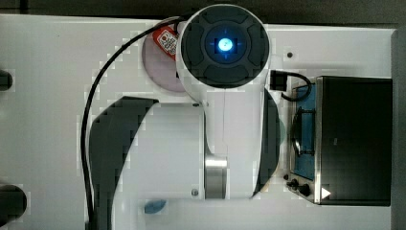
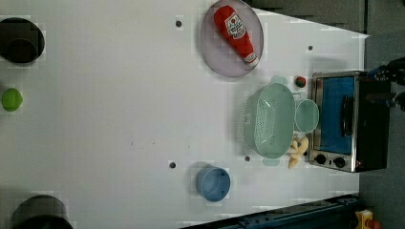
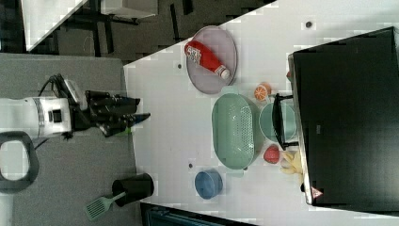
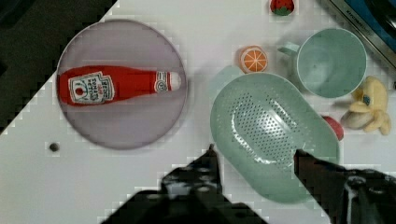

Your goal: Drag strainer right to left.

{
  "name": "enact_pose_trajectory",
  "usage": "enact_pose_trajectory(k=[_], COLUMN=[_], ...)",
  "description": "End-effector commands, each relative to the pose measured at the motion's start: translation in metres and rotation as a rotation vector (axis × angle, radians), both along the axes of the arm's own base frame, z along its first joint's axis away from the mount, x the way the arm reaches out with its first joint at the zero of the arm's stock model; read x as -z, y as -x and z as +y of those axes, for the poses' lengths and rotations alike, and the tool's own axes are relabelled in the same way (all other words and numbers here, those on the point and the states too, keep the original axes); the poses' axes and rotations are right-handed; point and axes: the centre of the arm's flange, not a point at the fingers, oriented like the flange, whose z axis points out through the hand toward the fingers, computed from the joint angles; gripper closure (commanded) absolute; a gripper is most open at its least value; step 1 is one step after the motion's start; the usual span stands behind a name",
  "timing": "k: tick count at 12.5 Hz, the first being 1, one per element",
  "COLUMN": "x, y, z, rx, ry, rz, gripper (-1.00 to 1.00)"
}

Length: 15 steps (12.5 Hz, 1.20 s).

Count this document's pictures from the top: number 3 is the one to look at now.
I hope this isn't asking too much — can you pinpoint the yellow banana toy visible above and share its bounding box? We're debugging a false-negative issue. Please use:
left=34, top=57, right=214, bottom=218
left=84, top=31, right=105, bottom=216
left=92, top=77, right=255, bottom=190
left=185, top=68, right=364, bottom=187
left=279, top=152, right=304, bottom=185

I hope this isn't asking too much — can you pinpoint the green slotted spatula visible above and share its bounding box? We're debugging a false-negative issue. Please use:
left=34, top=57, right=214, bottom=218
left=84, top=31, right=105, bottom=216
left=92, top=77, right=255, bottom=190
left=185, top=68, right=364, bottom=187
left=84, top=192, right=126, bottom=221

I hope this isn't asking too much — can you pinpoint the green pot with black handle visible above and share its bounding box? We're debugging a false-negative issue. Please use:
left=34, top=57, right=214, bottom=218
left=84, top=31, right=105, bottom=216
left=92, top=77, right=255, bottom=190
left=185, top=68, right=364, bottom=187
left=259, top=93, right=298, bottom=151

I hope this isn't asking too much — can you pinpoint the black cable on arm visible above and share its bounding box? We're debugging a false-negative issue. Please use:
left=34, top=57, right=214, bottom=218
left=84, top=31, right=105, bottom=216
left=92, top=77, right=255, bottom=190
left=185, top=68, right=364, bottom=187
left=38, top=73, right=65, bottom=98

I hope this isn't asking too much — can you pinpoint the red strawberry toy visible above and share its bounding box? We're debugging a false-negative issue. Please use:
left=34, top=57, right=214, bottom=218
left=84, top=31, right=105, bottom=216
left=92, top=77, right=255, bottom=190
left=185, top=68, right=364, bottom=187
left=263, top=145, right=279, bottom=164

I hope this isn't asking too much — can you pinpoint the grey oval plate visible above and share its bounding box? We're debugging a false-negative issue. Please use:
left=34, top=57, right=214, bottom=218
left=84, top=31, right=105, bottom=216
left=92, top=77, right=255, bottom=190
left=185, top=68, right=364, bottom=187
left=186, top=25, right=237, bottom=94

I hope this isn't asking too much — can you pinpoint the orange slice toy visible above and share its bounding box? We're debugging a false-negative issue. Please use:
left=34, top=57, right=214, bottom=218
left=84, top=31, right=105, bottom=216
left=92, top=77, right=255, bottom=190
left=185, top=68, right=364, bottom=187
left=254, top=82, right=272, bottom=102

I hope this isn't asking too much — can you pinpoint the black utensil holder cup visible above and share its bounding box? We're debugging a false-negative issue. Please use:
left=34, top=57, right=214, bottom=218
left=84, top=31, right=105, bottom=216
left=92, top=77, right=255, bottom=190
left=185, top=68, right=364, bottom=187
left=112, top=173, right=154, bottom=207

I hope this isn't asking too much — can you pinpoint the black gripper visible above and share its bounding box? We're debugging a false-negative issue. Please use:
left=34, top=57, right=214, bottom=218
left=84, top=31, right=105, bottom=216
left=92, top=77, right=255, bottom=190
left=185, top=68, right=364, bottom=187
left=69, top=90, right=151, bottom=137

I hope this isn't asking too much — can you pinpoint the green plastic strainer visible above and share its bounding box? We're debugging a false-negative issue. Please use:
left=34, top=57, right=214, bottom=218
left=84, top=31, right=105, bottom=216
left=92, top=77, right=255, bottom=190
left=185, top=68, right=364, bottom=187
left=212, top=86, right=263, bottom=177

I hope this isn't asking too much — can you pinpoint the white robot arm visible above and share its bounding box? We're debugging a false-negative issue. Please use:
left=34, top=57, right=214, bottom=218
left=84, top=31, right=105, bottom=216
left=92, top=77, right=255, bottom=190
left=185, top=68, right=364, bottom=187
left=1, top=90, right=151, bottom=139

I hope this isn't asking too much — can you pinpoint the red ketchup bottle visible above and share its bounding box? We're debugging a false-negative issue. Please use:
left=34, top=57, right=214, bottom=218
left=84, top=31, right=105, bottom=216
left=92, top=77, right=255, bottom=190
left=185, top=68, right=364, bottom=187
left=184, top=40, right=231, bottom=79

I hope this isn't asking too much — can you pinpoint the blue bowl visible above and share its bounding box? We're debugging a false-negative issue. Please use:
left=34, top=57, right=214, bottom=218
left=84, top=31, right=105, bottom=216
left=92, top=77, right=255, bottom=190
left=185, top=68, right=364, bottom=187
left=195, top=169, right=223, bottom=200

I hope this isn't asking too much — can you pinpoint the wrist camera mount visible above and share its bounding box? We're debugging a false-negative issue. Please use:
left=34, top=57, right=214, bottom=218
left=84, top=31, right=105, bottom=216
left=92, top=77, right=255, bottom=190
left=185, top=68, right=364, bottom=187
left=64, top=79, right=88, bottom=110

